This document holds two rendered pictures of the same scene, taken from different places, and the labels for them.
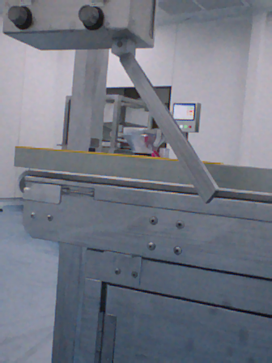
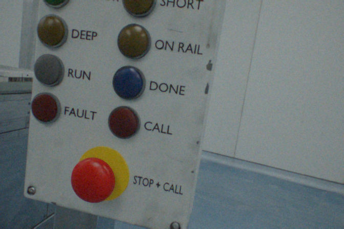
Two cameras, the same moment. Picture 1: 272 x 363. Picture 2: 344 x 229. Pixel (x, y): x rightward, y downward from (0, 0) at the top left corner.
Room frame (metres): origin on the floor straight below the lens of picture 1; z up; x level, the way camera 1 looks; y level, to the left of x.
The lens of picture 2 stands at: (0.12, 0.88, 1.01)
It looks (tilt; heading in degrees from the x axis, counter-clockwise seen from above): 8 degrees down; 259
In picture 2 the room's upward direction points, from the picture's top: 8 degrees clockwise
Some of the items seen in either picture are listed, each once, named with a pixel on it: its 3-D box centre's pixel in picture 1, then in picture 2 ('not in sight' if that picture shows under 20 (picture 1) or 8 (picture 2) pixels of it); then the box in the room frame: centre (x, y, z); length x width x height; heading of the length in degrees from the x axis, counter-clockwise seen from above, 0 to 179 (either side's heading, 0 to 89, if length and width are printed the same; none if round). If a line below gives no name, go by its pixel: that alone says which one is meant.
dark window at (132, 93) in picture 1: (130, 122); not in sight; (6.89, 0.16, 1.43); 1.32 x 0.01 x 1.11; 57
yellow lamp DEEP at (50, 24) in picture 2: not in sight; (51, 30); (0.19, 0.58, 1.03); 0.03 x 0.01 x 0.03; 158
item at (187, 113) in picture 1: (183, 139); not in sight; (3.68, -0.35, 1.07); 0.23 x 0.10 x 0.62; 57
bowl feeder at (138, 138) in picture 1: (149, 152); not in sight; (3.75, -0.09, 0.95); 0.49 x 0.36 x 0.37; 57
